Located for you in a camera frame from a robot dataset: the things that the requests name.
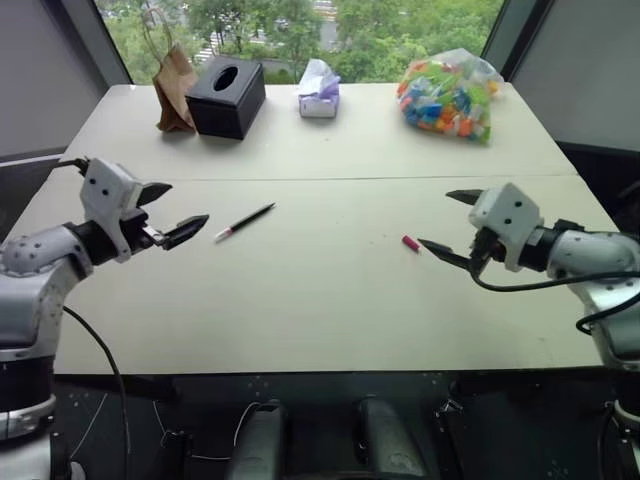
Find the brown paper bag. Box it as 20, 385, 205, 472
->
140, 8, 200, 134

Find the purple tissue pack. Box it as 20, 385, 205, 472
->
297, 58, 342, 120

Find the black tissue box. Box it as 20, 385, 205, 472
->
184, 55, 267, 141

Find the dark rounded right leg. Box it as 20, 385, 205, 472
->
355, 395, 441, 480

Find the bag of colourful blocks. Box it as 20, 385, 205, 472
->
396, 47, 505, 148

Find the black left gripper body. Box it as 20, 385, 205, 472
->
119, 209, 167, 254

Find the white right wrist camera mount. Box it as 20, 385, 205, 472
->
468, 182, 545, 273

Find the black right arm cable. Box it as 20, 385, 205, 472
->
467, 219, 640, 335

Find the black pen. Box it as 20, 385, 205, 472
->
214, 202, 277, 244

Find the dark rounded left leg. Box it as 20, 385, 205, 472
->
223, 399, 289, 480

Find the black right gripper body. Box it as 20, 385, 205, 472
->
468, 227, 507, 274

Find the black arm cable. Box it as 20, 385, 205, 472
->
467, 219, 640, 335
53, 157, 132, 456

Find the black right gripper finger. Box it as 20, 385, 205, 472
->
445, 188, 484, 207
417, 238, 474, 275

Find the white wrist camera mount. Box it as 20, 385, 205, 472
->
468, 182, 545, 273
79, 157, 145, 264

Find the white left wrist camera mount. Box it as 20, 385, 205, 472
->
79, 157, 145, 264

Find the dark rounded leg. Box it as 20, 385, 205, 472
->
355, 395, 441, 480
223, 399, 289, 480

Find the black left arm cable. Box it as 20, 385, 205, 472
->
53, 157, 132, 456

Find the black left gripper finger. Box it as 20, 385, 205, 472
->
135, 182, 174, 207
160, 214, 210, 251

